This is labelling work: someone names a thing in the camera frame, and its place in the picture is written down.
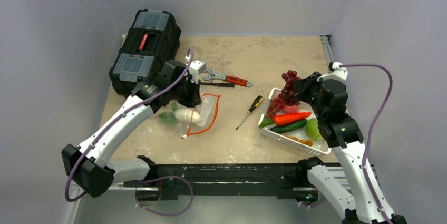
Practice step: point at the light red grape bunch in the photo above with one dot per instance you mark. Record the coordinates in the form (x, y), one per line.
(275, 106)

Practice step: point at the orange carrot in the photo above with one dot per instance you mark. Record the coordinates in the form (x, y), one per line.
(284, 119)

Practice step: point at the black yellow-handled screwdriver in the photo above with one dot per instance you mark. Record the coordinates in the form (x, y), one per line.
(256, 103)

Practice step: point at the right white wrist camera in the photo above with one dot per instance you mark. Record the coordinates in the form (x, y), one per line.
(336, 71)

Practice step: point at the dark red grape bunch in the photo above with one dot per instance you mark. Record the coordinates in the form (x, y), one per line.
(288, 94)

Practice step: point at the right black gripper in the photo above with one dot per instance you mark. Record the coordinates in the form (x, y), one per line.
(304, 87)

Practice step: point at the clear orange-zip bag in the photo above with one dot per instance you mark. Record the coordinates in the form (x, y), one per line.
(187, 122)

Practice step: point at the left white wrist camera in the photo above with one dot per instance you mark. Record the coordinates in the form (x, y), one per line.
(196, 68)

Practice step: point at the green bell pepper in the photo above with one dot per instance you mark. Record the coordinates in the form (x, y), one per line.
(266, 121)

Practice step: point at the black plastic toolbox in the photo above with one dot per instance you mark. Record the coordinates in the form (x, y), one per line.
(152, 39)

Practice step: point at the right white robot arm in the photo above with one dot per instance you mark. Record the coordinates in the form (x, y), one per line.
(364, 202)

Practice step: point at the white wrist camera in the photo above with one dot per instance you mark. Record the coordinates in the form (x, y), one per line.
(196, 68)
(336, 71)

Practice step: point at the green lettuce leaf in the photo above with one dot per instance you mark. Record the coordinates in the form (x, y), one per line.
(312, 130)

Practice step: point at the green cucumber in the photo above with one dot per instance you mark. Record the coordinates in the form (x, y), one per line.
(297, 125)

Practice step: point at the white radish with leaves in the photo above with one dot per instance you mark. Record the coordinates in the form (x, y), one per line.
(177, 112)

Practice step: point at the white plastic basket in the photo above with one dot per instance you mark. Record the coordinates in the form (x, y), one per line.
(291, 139)

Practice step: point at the red pink fruit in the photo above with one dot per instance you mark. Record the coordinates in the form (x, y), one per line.
(288, 109)

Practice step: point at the black T-handle tool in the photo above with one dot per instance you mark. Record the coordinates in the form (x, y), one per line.
(218, 84)

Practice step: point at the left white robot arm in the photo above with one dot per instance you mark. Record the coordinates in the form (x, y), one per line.
(88, 164)

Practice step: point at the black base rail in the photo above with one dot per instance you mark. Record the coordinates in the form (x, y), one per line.
(280, 180)

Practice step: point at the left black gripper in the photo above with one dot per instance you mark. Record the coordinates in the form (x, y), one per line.
(194, 99)

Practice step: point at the red-handled adjustable wrench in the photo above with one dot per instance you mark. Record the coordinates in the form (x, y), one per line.
(212, 75)

